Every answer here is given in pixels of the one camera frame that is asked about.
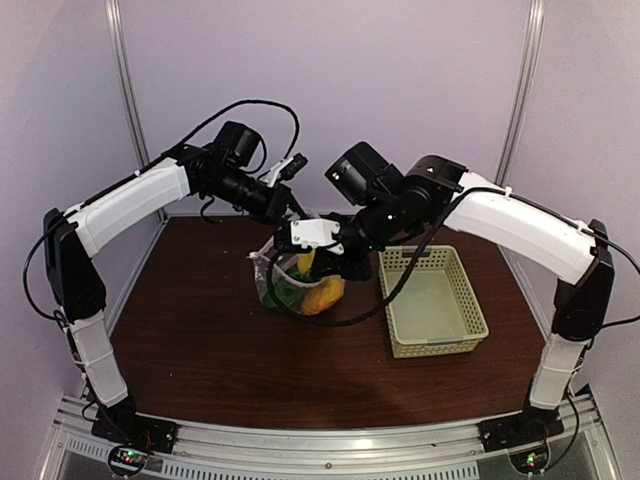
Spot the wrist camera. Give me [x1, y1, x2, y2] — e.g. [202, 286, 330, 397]
[273, 218, 344, 255]
[258, 153, 308, 188]

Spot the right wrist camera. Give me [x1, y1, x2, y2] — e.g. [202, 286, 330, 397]
[273, 218, 344, 255]

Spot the orange mango slice toy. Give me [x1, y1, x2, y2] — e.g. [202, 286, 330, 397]
[300, 276, 345, 316]

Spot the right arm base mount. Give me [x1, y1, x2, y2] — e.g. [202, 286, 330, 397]
[477, 407, 565, 453]

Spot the aluminium front rail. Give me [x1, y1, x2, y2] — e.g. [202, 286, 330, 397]
[35, 394, 622, 479]

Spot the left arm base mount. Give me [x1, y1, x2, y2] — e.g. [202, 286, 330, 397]
[91, 406, 178, 454]

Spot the green bok choy toy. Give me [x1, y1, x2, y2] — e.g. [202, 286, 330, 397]
[261, 268, 308, 312]

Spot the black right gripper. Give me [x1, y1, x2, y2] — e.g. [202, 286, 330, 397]
[311, 193, 404, 280]

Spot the circuit board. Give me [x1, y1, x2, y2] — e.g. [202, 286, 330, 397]
[107, 445, 150, 476]
[509, 446, 550, 475]

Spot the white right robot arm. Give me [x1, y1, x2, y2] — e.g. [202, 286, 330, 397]
[311, 142, 615, 442]

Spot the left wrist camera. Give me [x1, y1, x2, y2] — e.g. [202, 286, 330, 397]
[258, 153, 308, 188]

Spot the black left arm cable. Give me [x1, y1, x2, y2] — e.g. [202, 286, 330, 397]
[22, 98, 301, 324]

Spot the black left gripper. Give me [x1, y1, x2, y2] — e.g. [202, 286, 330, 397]
[205, 166, 303, 225]

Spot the left aluminium corner post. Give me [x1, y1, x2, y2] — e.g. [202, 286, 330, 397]
[103, 0, 169, 224]

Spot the black right camera cable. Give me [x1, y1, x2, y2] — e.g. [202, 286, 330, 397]
[267, 187, 506, 327]

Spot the pale green perforated basket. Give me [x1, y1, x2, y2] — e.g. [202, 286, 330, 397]
[385, 245, 489, 359]

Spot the aluminium corner post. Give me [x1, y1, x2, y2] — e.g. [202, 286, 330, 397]
[495, 0, 545, 186]
[103, 0, 169, 224]

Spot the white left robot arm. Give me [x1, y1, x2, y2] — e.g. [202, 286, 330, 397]
[44, 121, 308, 444]

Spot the left circuit board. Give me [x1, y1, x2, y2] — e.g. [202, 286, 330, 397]
[107, 445, 150, 476]

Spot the right aluminium corner post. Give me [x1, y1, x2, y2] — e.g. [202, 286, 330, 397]
[495, 0, 545, 186]

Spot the right circuit board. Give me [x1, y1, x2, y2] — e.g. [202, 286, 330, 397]
[509, 446, 550, 475]

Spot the yellow lemon toy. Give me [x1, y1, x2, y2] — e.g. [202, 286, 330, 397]
[297, 250, 315, 276]

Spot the clear zip top bag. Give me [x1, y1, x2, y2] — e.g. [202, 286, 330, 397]
[248, 213, 345, 317]

